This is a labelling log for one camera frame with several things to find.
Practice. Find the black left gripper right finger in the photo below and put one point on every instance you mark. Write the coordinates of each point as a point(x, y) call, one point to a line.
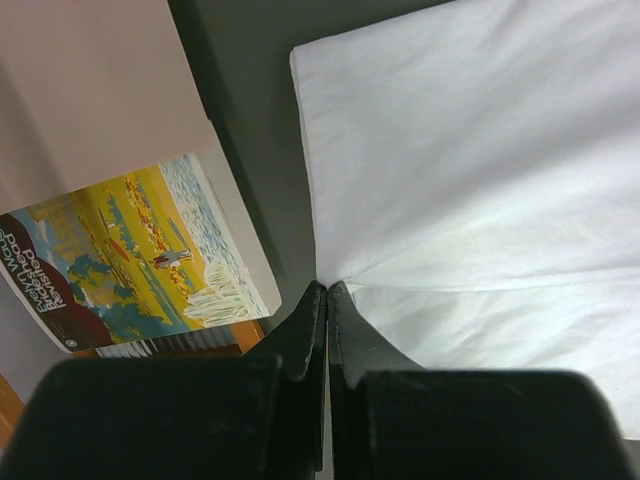
point(392, 419)

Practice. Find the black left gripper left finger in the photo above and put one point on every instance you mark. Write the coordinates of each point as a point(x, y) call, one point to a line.
point(256, 416)

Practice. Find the white t-shirt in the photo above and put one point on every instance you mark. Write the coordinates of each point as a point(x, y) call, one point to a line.
point(474, 178)

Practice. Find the yellow picture book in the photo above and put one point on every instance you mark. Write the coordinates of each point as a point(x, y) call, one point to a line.
point(166, 250)

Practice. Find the brown cardboard sheet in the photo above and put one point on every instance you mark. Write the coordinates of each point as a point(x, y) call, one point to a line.
point(91, 90)

